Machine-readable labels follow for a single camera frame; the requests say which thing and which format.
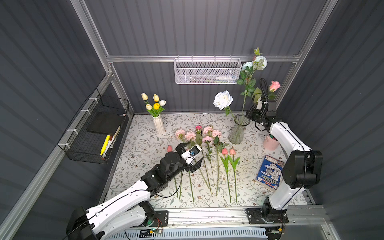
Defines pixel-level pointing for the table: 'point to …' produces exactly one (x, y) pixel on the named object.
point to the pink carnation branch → (213, 136)
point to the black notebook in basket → (107, 123)
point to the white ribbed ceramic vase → (158, 125)
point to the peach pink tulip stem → (191, 186)
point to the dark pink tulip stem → (225, 164)
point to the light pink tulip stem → (180, 185)
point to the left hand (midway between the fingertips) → (196, 151)
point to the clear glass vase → (236, 134)
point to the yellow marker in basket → (105, 143)
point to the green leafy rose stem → (199, 140)
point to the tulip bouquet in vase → (156, 109)
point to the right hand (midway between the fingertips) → (249, 110)
